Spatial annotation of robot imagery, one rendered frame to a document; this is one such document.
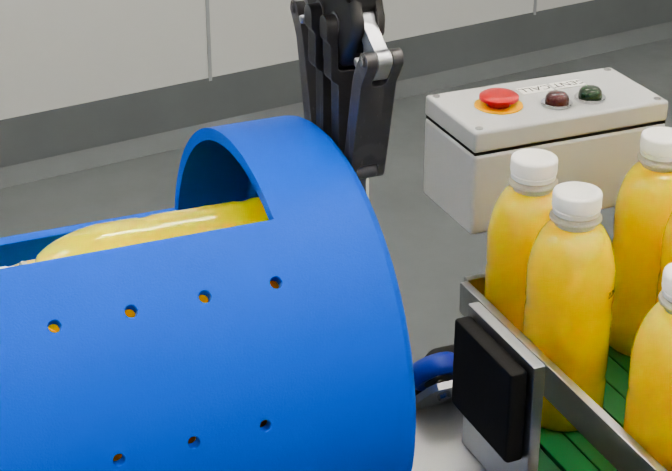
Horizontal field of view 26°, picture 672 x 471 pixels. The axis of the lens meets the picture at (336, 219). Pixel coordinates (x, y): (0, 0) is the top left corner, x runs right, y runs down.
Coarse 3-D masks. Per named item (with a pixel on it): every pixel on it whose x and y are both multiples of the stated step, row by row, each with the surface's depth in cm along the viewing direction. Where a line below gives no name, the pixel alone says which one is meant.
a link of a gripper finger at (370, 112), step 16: (368, 64) 86; (400, 64) 87; (368, 80) 88; (384, 80) 89; (352, 96) 90; (368, 96) 89; (384, 96) 89; (352, 112) 90; (368, 112) 90; (384, 112) 90; (352, 128) 90; (368, 128) 90; (384, 128) 91; (352, 144) 91; (368, 144) 91; (384, 144) 92; (352, 160) 92; (368, 160) 92; (384, 160) 93; (368, 176) 93
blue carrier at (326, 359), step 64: (256, 128) 92; (192, 192) 104; (256, 192) 105; (320, 192) 87; (0, 256) 101; (128, 256) 81; (192, 256) 82; (256, 256) 83; (320, 256) 84; (384, 256) 85; (0, 320) 78; (64, 320) 79; (128, 320) 80; (192, 320) 81; (256, 320) 82; (320, 320) 83; (384, 320) 84; (0, 384) 77; (64, 384) 78; (128, 384) 79; (192, 384) 80; (256, 384) 82; (320, 384) 83; (384, 384) 85; (0, 448) 77; (64, 448) 78; (128, 448) 79; (192, 448) 81; (256, 448) 82; (320, 448) 84; (384, 448) 86
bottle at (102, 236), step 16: (192, 208) 91; (208, 208) 91; (224, 208) 91; (240, 208) 91; (256, 208) 91; (96, 224) 89; (112, 224) 89; (128, 224) 89; (144, 224) 89; (160, 224) 89; (176, 224) 89; (192, 224) 89; (208, 224) 90; (224, 224) 90; (240, 224) 90; (64, 240) 88; (80, 240) 88; (96, 240) 87; (112, 240) 88; (128, 240) 88; (144, 240) 88; (48, 256) 87; (64, 256) 87
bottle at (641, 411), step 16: (656, 304) 104; (656, 320) 103; (640, 336) 104; (656, 336) 102; (640, 352) 104; (656, 352) 102; (640, 368) 104; (656, 368) 102; (640, 384) 104; (656, 384) 103; (640, 400) 104; (656, 400) 103; (624, 416) 108; (640, 416) 105; (656, 416) 104; (640, 432) 105; (656, 432) 104; (656, 448) 105
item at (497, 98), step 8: (496, 88) 133; (504, 88) 133; (480, 96) 131; (488, 96) 131; (496, 96) 131; (504, 96) 131; (512, 96) 131; (488, 104) 132; (496, 104) 130; (504, 104) 130
